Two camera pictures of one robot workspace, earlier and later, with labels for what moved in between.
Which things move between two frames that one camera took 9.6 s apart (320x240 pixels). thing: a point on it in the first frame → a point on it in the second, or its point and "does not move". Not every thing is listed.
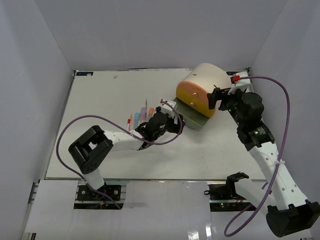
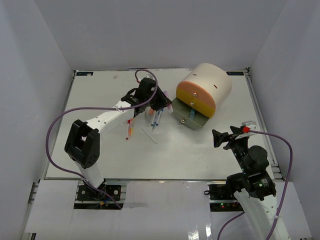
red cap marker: (128, 124) does not move
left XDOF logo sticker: (84, 73) does not move
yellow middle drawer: (200, 105) does not move
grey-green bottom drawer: (192, 118) does not move
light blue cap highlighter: (136, 119) → (192, 114)
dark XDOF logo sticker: (231, 73) does not move
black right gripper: (218, 94) → (219, 138)
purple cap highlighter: (143, 114) → (169, 105)
